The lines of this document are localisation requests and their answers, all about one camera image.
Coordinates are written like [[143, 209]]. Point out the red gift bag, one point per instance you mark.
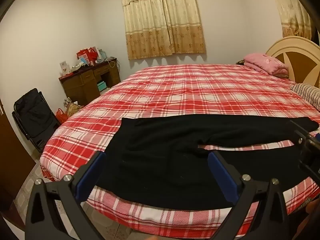
[[86, 53]]

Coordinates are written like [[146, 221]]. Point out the dark wooden desk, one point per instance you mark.
[[77, 85]]

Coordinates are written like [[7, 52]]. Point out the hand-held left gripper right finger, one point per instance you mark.
[[225, 177]]

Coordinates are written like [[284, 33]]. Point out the black pants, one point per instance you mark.
[[155, 165]]

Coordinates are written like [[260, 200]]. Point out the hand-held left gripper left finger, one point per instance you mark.
[[83, 180]]

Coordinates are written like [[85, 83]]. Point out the pink folded blanket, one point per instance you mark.
[[265, 63]]

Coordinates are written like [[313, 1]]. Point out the bed with red plaid sheet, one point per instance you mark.
[[175, 92]]

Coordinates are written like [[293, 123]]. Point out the cream and brown headboard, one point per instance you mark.
[[300, 62]]

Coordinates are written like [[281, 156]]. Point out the patterned shopping bag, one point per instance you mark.
[[72, 107]]

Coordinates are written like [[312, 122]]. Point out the white greeting card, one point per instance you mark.
[[64, 67]]

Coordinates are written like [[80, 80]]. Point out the red plastic bag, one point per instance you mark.
[[61, 116]]

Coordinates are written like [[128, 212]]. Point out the teal box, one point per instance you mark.
[[102, 86]]

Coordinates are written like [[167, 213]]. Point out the black folding chair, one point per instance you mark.
[[35, 115]]

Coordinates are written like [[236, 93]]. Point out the striped pillow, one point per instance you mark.
[[307, 92]]

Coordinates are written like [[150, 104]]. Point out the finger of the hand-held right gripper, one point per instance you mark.
[[298, 130]]

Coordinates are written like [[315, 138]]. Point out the beige floral window curtain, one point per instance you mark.
[[162, 25], [290, 12]]

